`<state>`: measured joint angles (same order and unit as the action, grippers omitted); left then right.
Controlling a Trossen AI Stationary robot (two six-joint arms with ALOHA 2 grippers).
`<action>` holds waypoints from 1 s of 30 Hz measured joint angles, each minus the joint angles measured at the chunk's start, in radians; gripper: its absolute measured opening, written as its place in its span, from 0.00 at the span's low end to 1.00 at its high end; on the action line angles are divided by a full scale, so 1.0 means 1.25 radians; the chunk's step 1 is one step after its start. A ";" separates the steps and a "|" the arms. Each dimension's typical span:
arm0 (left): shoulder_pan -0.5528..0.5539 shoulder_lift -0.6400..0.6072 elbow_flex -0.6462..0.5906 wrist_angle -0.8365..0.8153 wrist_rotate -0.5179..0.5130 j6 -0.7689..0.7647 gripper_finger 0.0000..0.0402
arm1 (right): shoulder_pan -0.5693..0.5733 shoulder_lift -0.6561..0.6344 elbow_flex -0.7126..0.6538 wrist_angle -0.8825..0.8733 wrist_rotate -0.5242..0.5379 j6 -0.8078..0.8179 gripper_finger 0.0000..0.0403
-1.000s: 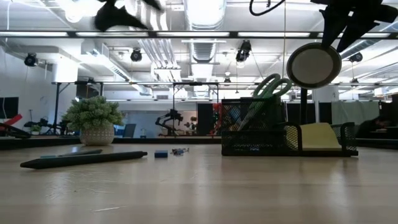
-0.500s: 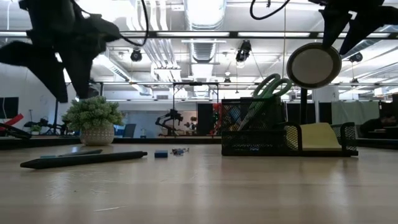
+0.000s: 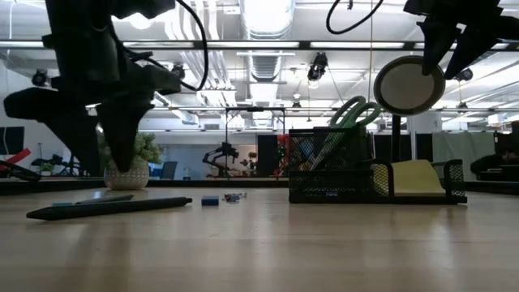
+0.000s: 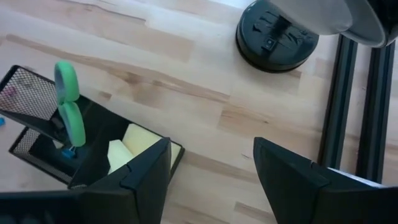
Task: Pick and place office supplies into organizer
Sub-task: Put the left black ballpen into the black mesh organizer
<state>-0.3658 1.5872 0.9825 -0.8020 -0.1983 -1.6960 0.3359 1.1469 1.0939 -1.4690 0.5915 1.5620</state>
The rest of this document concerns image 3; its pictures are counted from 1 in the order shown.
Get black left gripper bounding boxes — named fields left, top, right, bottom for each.
left=3, top=65, right=182, bottom=175

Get colourful wall art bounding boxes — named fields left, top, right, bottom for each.
left=275, top=133, right=291, bottom=178

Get black wall monitor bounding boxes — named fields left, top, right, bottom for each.
left=0, top=126, right=25, bottom=156

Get red and black equipment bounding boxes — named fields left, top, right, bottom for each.
left=0, top=148, right=41, bottom=183

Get black ceiling spotlight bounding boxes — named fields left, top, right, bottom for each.
left=169, top=62, right=187, bottom=81
left=307, top=51, right=329, bottom=82
left=454, top=67, right=474, bottom=83
left=31, top=68, right=49, bottom=88

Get grey-green partition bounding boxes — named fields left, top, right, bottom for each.
left=431, top=131, right=496, bottom=183

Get thick black pen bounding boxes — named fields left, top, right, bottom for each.
left=26, top=196, right=194, bottom=222

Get black mesh desk organizer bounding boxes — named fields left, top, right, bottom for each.
left=287, top=126, right=468, bottom=204

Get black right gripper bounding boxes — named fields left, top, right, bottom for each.
left=403, top=0, right=519, bottom=80

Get green plant in white pot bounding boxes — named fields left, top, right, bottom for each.
left=97, top=131, right=163, bottom=191

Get black left wrist camera cable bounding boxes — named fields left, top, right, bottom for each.
left=174, top=0, right=210, bottom=92

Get green handled scissors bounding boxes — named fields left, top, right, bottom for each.
left=310, top=96, right=382, bottom=171

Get black desk lamp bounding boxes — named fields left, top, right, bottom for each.
left=372, top=54, right=447, bottom=163

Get thin black frame stand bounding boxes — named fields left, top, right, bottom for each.
left=224, top=105, right=287, bottom=179

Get overhead black light bar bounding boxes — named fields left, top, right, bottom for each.
left=0, top=39, right=519, bottom=52

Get yellow sticky notes pad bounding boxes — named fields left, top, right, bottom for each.
left=391, top=159, right=447, bottom=198

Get thin hanging cord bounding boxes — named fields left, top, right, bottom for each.
left=366, top=0, right=375, bottom=131

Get black looping cable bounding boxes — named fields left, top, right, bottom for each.
left=326, top=0, right=384, bottom=36

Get black background panel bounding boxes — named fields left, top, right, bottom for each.
left=372, top=133, right=433, bottom=163

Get black tripod equipment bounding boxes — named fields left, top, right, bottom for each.
left=30, top=153, right=88, bottom=178

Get person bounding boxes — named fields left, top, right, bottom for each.
left=470, top=150, right=519, bottom=176

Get tall black panel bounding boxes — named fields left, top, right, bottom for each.
left=257, top=134, right=280, bottom=178

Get black background furniture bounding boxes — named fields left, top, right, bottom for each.
left=492, top=121, right=519, bottom=183

